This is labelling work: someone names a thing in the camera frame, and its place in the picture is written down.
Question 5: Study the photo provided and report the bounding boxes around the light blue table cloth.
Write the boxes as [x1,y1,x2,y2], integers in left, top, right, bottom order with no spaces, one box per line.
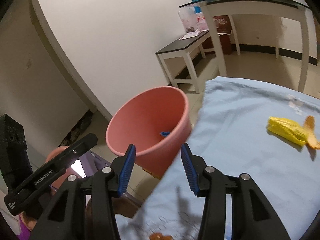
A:
[116,77,319,239]

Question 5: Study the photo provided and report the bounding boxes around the black speaker box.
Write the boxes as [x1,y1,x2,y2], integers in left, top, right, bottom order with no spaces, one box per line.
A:
[1,114,33,191]

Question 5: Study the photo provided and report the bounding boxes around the papers on bench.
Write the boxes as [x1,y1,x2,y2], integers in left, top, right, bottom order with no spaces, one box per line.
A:
[180,30,202,40]

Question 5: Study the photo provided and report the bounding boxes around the white tall console table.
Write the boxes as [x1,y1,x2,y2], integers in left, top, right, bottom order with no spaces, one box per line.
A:
[179,0,311,93]

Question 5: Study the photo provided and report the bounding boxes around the dark red floor box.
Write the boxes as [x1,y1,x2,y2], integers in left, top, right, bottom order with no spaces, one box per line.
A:
[213,15,233,55]

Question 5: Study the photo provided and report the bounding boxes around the low black-top bench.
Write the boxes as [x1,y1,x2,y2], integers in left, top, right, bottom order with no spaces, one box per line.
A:
[156,30,214,94]

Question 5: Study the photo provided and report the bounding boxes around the orange peel piece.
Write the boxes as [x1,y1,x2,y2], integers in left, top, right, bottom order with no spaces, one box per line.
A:
[303,115,320,150]

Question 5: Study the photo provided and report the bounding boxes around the yellow folded plastic bag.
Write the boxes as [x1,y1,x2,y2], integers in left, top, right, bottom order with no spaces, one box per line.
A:
[267,116,308,146]

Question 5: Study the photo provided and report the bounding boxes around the pink plastic trash bin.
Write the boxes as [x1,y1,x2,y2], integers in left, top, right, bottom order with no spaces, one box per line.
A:
[105,86,192,178]

